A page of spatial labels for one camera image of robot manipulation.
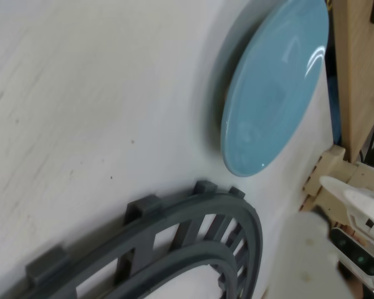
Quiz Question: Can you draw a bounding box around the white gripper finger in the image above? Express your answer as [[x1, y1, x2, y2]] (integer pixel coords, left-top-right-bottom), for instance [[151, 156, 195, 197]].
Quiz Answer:
[[294, 205, 345, 299]]

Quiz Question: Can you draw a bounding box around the blue round dish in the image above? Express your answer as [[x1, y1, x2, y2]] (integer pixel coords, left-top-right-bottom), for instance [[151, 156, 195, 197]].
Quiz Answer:
[[220, 0, 330, 178]]

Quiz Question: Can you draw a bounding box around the beige clamp base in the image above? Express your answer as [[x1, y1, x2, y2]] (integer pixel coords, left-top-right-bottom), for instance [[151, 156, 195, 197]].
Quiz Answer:
[[302, 145, 374, 225]]

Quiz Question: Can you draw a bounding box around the silver camera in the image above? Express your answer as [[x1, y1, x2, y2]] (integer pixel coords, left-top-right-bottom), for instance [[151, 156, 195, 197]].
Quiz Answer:
[[330, 227, 374, 293]]

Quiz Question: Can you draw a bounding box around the grey circular toy rail track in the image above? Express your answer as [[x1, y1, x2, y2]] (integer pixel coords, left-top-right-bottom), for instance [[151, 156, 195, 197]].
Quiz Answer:
[[24, 179, 264, 299]]

